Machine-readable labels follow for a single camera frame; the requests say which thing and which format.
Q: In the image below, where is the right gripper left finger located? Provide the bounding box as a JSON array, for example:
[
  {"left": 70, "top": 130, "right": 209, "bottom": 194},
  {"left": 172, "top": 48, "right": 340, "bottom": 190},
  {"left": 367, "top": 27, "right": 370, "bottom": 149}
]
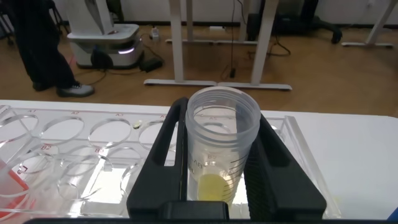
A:
[{"left": 126, "top": 96, "right": 189, "bottom": 219}]

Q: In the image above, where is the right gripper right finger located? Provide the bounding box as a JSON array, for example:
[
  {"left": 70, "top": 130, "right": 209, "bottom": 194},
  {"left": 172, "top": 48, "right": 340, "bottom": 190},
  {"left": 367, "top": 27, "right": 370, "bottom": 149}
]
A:
[{"left": 244, "top": 114, "right": 328, "bottom": 220}]

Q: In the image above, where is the yellow pigment test tube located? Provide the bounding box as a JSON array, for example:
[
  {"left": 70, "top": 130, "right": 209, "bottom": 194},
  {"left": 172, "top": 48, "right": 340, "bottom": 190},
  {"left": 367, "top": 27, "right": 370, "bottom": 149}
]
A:
[{"left": 185, "top": 86, "right": 261, "bottom": 208}]

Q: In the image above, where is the clear acrylic test tube rack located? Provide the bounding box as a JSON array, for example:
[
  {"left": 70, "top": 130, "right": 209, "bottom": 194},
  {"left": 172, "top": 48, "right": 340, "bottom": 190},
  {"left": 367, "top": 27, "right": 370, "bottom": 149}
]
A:
[{"left": 0, "top": 105, "right": 342, "bottom": 218}]

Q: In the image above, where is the red pigment test tube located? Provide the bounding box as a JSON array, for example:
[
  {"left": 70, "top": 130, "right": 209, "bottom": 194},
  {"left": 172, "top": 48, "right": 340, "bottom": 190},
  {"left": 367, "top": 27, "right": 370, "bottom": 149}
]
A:
[{"left": 0, "top": 158, "right": 35, "bottom": 218}]

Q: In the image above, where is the black power adapter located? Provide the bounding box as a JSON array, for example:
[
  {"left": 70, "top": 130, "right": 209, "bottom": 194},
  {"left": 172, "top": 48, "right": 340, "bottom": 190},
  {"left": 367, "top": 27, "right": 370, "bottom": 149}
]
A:
[{"left": 139, "top": 57, "right": 164, "bottom": 73}]

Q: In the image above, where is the white standing desk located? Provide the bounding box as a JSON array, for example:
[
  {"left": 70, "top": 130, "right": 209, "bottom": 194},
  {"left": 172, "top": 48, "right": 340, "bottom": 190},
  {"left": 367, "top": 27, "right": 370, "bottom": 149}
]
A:
[
  {"left": 217, "top": 0, "right": 293, "bottom": 91},
  {"left": 143, "top": 0, "right": 218, "bottom": 87}
]

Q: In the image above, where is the white tower robot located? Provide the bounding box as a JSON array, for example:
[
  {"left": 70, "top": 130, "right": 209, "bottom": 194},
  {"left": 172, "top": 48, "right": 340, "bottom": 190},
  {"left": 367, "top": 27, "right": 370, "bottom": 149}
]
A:
[{"left": 63, "top": 0, "right": 144, "bottom": 70}]

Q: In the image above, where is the person in white t-shirt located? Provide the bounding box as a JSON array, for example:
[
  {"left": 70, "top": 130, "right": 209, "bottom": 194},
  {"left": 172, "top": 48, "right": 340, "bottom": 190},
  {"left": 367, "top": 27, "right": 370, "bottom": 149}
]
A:
[{"left": 9, "top": 0, "right": 96, "bottom": 98}]

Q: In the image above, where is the long white desk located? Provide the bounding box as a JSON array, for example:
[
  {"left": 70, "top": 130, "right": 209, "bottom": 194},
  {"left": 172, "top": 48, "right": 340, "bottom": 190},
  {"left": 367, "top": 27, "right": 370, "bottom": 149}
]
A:
[{"left": 341, "top": 0, "right": 398, "bottom": 49}]

